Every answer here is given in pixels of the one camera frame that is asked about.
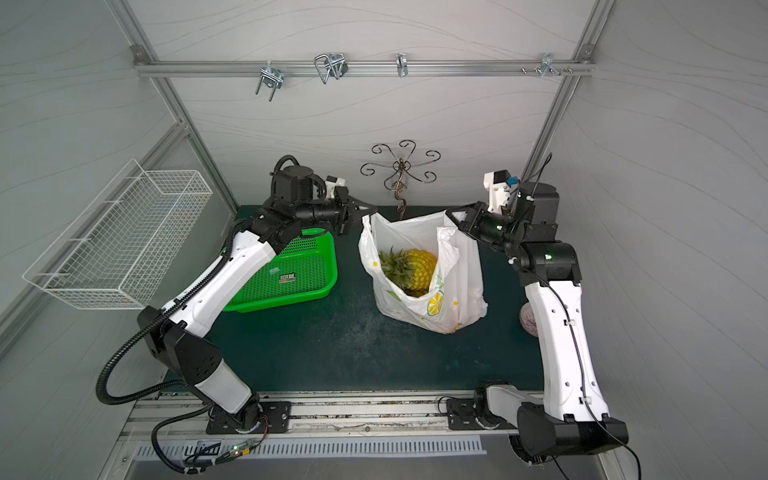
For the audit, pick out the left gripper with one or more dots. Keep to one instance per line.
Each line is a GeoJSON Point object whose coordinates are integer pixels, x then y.
{"type": "Point", "coordinates": [344, 209]}

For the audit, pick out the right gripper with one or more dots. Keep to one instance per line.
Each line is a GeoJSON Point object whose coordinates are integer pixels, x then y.
{"type": "Point", "coordinates": [474, 222]}

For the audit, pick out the white plastic bag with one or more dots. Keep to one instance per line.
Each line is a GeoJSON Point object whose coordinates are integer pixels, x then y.
{"type": "Point", "coordinates": [455, 297]}

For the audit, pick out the pineapple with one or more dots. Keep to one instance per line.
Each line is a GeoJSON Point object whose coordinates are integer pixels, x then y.
{"type": "Point", "coordinates": [410, 270]}

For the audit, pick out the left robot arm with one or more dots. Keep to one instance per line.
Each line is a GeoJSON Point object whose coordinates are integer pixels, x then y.
{"type": "Point", "coordinates": [299, 200]}

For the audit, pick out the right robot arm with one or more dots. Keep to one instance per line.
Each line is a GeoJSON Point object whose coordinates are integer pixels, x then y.
{"type": "Point", "coordinates": [572, 418]}

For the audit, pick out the bronze scroll hanger stand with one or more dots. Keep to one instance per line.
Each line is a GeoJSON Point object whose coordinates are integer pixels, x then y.
{"type": "Point", "coordinates": [400, 169]}

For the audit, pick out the green plastic basket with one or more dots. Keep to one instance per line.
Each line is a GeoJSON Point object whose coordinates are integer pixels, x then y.
{"type": "Point", "coordinates": [305, 270]}

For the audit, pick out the ribbed clear glass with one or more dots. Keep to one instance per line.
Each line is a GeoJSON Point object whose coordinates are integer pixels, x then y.
{"type": "Point", "coordinates": [528, 320]}

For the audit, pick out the green table mat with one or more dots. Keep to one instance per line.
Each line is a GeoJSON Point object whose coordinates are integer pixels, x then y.
{"type": "Point", "coordinates": [343, 343]}

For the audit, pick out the metal U-bolt hook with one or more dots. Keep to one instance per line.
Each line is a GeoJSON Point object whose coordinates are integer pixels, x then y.
{"type": "Point", "coordinates": [330, 65]}

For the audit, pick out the metal U-bolt clamp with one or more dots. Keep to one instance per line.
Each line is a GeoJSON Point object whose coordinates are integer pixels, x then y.
{"type": "Point", "coordinates": [271, 79]}

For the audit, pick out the right metal hook clamp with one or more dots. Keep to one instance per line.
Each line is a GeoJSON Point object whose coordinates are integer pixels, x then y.
{"type": "Point", "coordinates": [547, 68]}

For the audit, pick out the left controller board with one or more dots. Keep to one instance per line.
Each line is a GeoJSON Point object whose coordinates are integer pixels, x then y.
{"type": "Point", "coordinates": [241, 449]}

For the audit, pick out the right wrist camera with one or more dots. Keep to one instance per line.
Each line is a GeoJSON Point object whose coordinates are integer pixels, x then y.
{"type": "Point", "coordinates": [502, 190]}

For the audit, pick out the small metal bracket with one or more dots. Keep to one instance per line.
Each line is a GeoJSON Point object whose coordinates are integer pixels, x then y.
{"type": "Point", "coordinates": [401, 65]}

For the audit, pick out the white wire basket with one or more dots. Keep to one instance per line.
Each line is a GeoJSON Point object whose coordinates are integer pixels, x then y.
{"type": "Point", "coordinates": [116, 252]}

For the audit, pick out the aluminium cross rail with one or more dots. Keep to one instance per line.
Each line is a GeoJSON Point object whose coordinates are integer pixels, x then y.
{"type": "Point", "coordinates": [357, 68]}

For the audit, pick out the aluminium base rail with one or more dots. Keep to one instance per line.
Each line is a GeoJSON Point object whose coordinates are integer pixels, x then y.
{"type": "Point", "coordinates": [321, 413]}

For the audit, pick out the white vented cable duct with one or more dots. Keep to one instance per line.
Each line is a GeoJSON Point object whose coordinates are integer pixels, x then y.
{"type": "Point", "coordinates": [312, 448]}

